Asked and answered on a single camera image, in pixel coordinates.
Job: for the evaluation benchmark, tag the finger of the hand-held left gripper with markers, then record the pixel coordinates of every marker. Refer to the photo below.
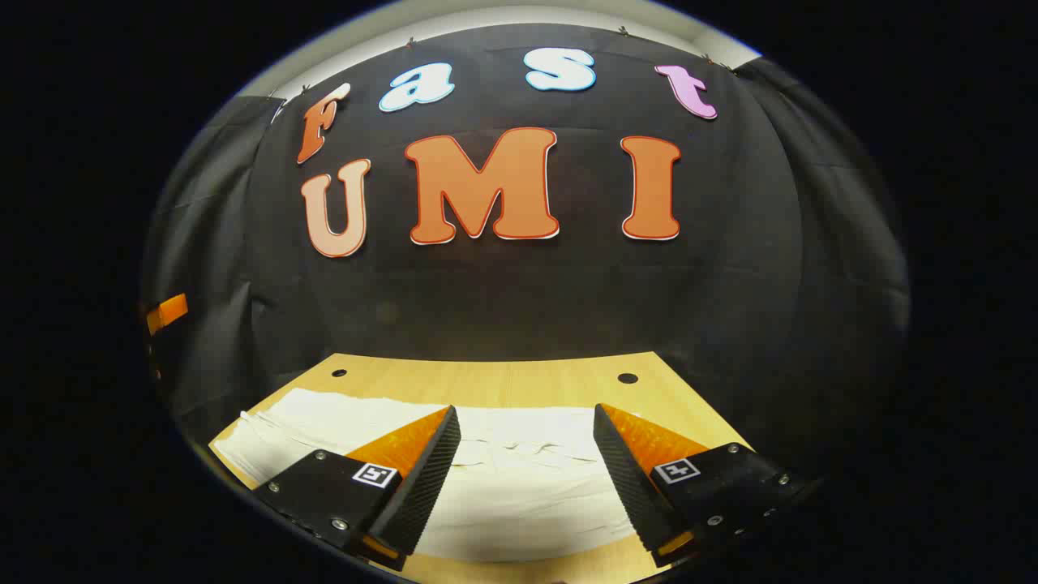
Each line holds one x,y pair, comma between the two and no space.
169,312

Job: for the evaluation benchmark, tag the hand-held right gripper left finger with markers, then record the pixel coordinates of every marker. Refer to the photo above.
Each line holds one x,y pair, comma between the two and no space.
426,487

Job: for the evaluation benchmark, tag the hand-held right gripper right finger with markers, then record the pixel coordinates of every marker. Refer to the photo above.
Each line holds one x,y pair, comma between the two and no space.
628,487

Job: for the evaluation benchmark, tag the white jeans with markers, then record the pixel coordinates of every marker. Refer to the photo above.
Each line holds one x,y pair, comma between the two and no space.
527,487

